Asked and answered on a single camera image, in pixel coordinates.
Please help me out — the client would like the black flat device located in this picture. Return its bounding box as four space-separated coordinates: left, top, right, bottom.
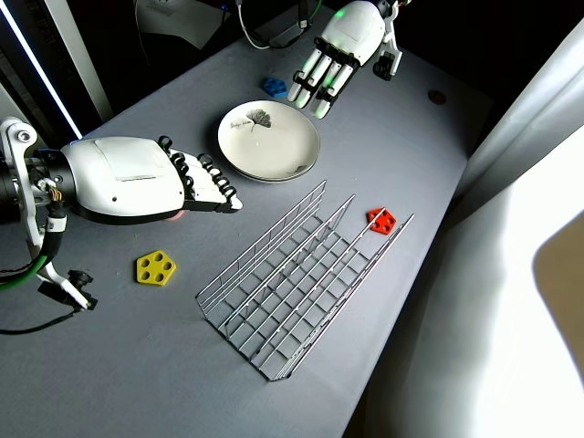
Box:
253 11 320 50

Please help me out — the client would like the blue pentagon block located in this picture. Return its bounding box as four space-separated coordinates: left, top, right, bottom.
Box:
262 76 289 98

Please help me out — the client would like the white paper sheet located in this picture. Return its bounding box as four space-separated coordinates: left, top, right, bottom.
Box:
134 0 229 50

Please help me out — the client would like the red pentagon block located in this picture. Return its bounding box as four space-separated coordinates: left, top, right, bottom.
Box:
366 207 398 236

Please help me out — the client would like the yellow pentagon block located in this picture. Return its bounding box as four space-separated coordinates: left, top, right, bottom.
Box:
134 250 178 287

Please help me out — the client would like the bright light strip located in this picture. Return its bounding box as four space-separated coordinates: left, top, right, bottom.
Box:
0 0 83 141

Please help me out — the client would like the white backdrop sheet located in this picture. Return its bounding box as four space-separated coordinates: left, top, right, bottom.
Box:
360 17 584 438

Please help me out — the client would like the beige board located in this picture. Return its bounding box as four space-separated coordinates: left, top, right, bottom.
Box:
532 214 584 380

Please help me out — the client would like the white cable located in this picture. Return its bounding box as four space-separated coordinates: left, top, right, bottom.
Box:
235 0 275 50

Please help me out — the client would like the white frame post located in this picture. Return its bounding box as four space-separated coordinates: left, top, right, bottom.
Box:
43 0 114 122

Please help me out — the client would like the wire dish rack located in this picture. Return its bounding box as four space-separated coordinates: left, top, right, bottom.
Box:
195 180 415 382

